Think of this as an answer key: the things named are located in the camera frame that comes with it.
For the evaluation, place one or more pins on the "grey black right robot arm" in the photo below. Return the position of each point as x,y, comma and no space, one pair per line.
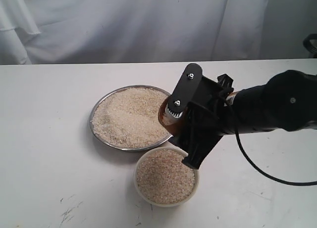
287,101

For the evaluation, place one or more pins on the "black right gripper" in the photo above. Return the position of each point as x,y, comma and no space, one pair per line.
200,132

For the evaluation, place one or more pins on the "white fabric backdrop curtain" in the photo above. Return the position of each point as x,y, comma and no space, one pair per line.
120,31

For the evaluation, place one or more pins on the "round steel rice plate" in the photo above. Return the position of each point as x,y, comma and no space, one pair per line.
127,118

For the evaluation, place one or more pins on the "white bowl of rice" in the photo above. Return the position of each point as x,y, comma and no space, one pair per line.
161,179

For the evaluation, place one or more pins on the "brown wooden cup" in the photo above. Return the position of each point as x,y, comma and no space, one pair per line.
170,123

